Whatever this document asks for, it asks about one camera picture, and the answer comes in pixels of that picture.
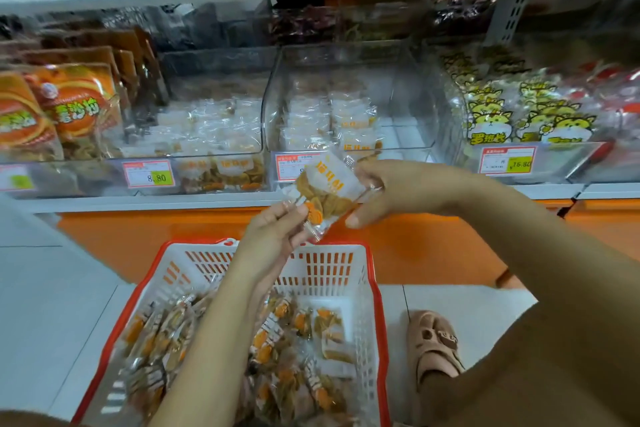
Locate person's right hand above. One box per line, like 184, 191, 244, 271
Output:
345, 156, 471, 231

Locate white red-rimmed shopping basket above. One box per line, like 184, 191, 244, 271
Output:
72, 238, 393, 427

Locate small brown snack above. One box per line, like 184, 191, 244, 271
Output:
285, 149, 369, 241

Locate orange shelf base panel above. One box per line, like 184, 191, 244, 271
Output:
55, 199, 640, 288

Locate person's right forearm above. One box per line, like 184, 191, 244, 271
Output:
440, 166, 640, 373

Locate clear plastic bin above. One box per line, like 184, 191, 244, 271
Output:
580, 41, 640, 183
262, 39, 446, 187
100, 46, 281, 195
425, 36, 616, 185
0, 31, 171, 197

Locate person's left hand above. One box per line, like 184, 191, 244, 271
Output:
232, 199, 319, 283

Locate pile of small brown snacks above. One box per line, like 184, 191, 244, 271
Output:
120, 286, 359, 427

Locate stack of orange packets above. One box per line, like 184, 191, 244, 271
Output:
0, 26, 166, 163

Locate person's right leg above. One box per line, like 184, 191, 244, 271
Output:
420, 302, 640, 427

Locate pink clog sandal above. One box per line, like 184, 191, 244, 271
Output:
408, 310, 466, 388

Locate person's left forearm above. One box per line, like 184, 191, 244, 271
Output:
150, 266, 291, 427

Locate yellow hamster snack packets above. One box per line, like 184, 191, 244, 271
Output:
440, 46, 601, 147

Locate white yellow price tag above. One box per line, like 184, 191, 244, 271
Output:
121, 158, 177, 191
274, 150, 321, 183
477, 144, 538, 177
0, 163, 36, 193

